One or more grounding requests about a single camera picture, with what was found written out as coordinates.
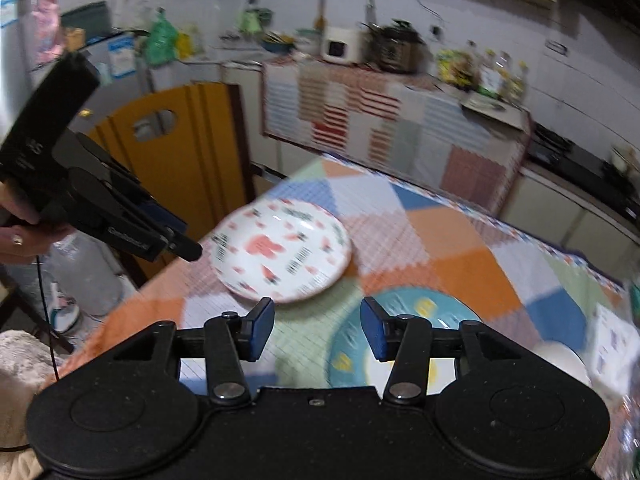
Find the pink plush toy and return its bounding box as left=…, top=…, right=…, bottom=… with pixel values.
left=31, top=0, right=67, bottom=61

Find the silver refrigerator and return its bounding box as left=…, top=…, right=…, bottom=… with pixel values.
left=0, top=0, right=66, bottom=147

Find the green plastic bag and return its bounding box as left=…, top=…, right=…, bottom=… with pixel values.
left=144, top=10, right=181, bottom=67

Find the white bowl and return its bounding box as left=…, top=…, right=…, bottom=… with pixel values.
left=529, top=340, right=593, bottom=391

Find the black gas stove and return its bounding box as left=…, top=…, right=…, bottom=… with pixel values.
left=527, top=122, right=640, bottom=226

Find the group of oil bottles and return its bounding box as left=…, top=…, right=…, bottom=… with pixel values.
left=436, top=42, right=531, bottom=102

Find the black cable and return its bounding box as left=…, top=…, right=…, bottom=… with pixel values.
left=0, top=255, right=63, bottom=453

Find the checkered patchwork tablecloth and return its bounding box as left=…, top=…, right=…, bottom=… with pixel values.
left=75, top=152, right=640, bottom=480

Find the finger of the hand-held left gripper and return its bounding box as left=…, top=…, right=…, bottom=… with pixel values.
left=150, top=229, right=204, bottom=263
left=114, top=160, right=188, bottom=241

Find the blue plate with yellow print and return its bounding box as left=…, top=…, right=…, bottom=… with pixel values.
left=326, top=287, right=483, bottom=395

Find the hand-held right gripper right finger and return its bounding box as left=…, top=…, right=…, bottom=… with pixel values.
left=360, top=296, right=502, bottom=407

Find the clear plastic water bottle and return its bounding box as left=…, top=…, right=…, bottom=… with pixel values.
left=47, top=232, right=125, bottom=317

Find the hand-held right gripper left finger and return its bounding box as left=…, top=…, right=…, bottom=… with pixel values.
left=109, top=297, right=276, bottom=407

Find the checkered counter curtain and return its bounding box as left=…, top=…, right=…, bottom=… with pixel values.
left=261, top=58, right=532, bottom=211

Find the white paper box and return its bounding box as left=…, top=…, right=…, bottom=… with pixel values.
left=582, top=304, right=637, bottom=401

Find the green kettle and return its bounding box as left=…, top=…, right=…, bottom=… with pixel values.
left=241, top=7, right=273, bottom=36

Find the person's left hand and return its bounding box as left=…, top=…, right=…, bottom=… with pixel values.
left=0, top=180, right=77, bottom=266

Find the yellow wooden chair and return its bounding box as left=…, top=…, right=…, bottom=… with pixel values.
left=86, top=82, right=257, bottom=286

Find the blue basin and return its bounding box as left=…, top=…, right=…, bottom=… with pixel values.
left=261, top=34, right=297, bottom=56

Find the black pressure cooker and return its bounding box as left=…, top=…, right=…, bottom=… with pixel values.
left=367, top=20, right=427, bottom=75

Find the white plate with pink print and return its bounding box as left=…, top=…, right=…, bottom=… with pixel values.
left=209, top=199, right=353, bottom=304

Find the white and green iron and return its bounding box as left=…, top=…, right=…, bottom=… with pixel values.
left=50, top=292, right=83, bottom=333

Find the beige fuzzy cloth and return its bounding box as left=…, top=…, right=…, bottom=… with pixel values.
left=0, top=330, right=68, bottom=480

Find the white rice cooker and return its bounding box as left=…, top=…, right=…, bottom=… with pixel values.
left=320, top=26, right=363, bottom=65

